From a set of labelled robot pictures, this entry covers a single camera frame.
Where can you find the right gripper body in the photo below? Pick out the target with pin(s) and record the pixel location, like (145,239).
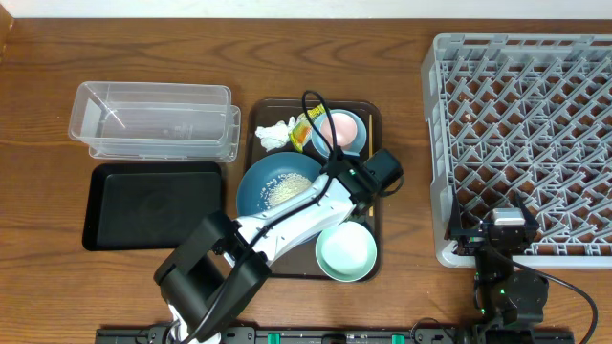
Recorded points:
(471,238)

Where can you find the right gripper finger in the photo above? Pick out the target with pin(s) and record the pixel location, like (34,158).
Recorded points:
(530,220)
(454,227)

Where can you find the light blue small bowl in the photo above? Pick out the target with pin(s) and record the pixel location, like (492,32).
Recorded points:
(354,149)

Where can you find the pink cup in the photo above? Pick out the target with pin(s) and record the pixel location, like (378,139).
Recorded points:
(345,129)

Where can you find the mint green bowl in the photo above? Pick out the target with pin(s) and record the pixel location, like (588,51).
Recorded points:
(347,252)

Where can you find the pile of white rice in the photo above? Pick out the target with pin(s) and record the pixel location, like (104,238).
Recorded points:
(282,188)

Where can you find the dark blue plate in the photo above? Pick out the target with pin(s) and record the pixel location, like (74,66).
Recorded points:
(248,199)

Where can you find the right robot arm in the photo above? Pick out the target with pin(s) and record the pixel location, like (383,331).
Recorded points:
(511,299)

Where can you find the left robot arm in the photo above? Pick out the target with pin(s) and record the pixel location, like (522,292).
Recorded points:
(214,274)

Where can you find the grey dishwasher rack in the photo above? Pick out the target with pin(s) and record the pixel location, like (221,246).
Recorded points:
(523,116)

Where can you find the wooden chopstick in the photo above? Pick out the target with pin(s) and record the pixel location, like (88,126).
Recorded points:
(370,151)

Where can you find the brown serving tray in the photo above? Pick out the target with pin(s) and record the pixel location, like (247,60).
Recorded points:
(301,262)

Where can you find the yellow green snack wrapper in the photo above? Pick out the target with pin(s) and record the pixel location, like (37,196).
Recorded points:
(302,131)

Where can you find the crumpled white tissue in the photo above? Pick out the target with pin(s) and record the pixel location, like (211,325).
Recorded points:
(276,136)

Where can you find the black plastic tray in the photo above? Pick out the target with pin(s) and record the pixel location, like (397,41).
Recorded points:
(149,205)

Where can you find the clear plastic bin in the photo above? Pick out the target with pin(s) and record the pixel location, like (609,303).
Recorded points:
(156,121)

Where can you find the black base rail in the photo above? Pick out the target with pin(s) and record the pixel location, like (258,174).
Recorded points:
(248,335)

